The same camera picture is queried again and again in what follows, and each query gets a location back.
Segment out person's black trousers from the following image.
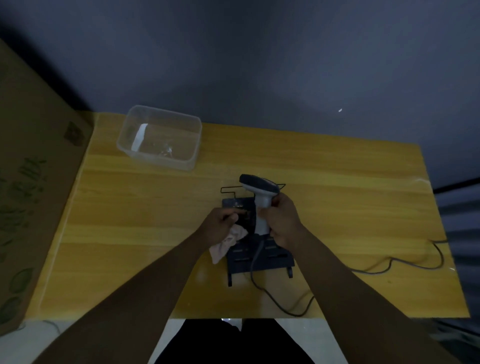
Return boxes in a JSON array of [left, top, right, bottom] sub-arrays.
[[154, 318, 316, 364]]

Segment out grey handheld barcode scanner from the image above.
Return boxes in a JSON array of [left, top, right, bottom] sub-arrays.
[[239, 174, 280, 236]]

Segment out person's left hand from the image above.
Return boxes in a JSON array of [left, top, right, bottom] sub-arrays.
[[195, 206, 239, 248]]

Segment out brown cardboard box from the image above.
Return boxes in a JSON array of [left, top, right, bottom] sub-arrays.
[[0, 37, 94, 336]]

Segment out black metal stand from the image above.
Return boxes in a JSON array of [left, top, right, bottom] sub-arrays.
[[220, 183, 295, 288]]

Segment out person's left forearm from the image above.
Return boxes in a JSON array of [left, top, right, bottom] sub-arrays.
[[32, 229, 211, 364]]

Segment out clear plastic container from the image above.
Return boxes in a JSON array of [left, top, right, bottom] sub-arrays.
[[116, 105, 203, 172]]

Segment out person's right forearm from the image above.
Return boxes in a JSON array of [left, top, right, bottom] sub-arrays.
[[290, 229, 460, 364]]

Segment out person's right hand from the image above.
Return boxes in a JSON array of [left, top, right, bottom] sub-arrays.
[[257, 193, 306, 250]]

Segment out grey scanner cable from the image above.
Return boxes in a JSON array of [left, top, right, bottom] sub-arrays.
[[250, 239, 449, 318]]

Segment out pink cleaning cloth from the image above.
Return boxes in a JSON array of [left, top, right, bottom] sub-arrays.
[[209, 224, 249, 265]]

